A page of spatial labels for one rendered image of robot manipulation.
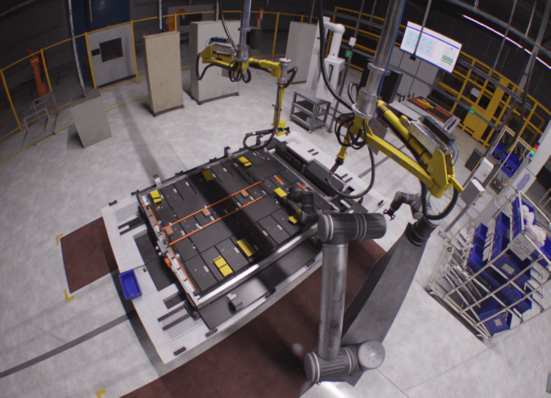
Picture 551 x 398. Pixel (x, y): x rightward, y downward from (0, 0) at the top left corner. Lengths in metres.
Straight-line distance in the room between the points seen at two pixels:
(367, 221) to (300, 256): 0.95
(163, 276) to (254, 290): 0.79
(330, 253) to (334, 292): 0.21
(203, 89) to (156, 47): 1.68
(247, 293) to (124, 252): 1.17
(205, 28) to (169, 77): 1.41
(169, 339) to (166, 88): 5.18
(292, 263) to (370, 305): 0.76
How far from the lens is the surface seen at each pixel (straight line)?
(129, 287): 2.12
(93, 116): 5.53
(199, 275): 1.81
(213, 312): 1.84
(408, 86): 10.72
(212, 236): 1.96
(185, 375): 2.71
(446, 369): 3.67
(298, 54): 7.86
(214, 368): 2.66
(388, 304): 2.15
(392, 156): 1.40
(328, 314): 1.32
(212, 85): 6.31
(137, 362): 2.88
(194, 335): 1.86
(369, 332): 1.99
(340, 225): 1.19
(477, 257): 3.65
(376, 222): 1.30
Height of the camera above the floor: 2.64
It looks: 45 degrees down
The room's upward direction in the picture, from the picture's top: 10 degrees clockwise
